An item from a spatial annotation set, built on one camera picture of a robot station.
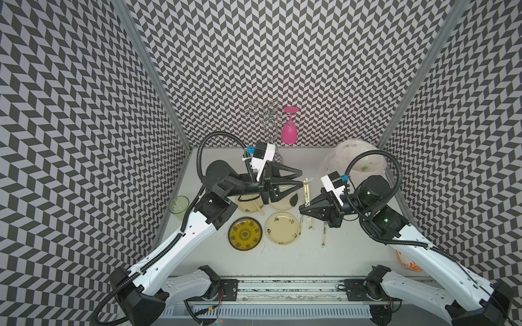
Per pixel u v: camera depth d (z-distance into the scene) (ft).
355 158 1.55
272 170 1.62
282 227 2.86
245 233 2.84
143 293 1.21
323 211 1.70
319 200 1.69
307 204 1.71
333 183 1.56
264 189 1.50
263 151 1.42
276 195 1.56
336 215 1.66
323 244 2.76
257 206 3.07
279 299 2.37
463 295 1.29
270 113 3.47
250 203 1.75
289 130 3.24
